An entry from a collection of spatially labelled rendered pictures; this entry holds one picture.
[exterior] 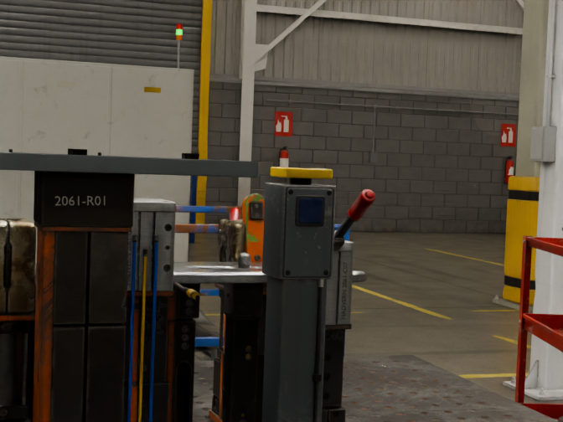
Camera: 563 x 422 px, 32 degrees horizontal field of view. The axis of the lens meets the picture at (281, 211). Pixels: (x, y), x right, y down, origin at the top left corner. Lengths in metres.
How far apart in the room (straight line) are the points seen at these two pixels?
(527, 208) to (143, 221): 7.22
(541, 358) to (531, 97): 3.59
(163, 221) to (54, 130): 8.02
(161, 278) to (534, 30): 7.43
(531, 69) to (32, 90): 4.41
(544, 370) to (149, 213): 4.22
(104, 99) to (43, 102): 0.55
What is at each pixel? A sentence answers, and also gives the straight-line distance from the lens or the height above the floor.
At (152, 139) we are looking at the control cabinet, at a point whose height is 1.31.
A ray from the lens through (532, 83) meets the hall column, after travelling 8.51.
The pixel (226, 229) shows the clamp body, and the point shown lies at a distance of 1.70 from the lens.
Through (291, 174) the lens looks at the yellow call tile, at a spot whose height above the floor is 1.15.
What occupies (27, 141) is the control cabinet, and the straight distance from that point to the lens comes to 9.25.
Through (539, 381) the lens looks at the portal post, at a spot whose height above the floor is 0.06.
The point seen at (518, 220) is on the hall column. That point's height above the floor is 0.73.
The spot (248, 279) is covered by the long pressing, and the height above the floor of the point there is 0.99.
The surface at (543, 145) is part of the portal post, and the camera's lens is 5.21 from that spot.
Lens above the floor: 1.17
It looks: 3 degrees down
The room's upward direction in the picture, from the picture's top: 2 degrees clockwise
